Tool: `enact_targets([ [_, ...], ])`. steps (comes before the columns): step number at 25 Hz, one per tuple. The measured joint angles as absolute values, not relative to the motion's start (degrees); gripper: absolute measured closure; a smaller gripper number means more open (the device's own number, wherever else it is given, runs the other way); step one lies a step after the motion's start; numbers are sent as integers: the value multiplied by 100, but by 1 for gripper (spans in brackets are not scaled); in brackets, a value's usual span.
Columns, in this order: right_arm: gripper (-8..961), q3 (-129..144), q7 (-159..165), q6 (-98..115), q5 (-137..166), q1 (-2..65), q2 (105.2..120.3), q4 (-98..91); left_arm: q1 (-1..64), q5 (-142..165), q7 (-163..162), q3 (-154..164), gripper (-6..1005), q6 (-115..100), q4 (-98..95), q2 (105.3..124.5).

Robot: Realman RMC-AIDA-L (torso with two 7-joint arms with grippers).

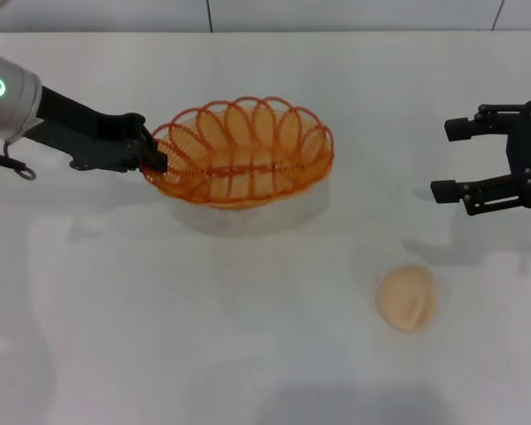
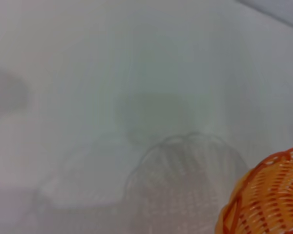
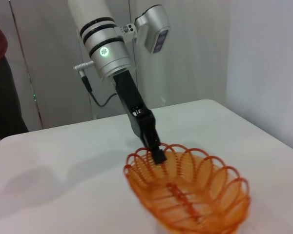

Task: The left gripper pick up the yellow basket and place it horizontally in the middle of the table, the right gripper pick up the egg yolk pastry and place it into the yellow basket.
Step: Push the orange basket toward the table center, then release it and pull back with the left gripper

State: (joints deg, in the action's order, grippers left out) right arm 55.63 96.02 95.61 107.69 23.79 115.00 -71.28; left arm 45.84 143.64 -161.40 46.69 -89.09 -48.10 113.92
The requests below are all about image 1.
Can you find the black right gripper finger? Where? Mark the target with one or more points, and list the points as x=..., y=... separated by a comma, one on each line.
x=462, y=129
x=447, y=191

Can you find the beige toy dumpling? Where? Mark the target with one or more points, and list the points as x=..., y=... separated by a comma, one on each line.
x=405, y=301

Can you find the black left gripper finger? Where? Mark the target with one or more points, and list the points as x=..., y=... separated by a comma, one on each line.
x=155, y=161

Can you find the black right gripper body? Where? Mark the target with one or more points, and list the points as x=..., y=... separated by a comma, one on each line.
x=528, y=150

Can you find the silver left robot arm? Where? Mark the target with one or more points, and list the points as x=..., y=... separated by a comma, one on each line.
x=9, y=97

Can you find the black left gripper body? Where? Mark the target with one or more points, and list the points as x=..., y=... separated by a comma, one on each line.
x=84, y=133

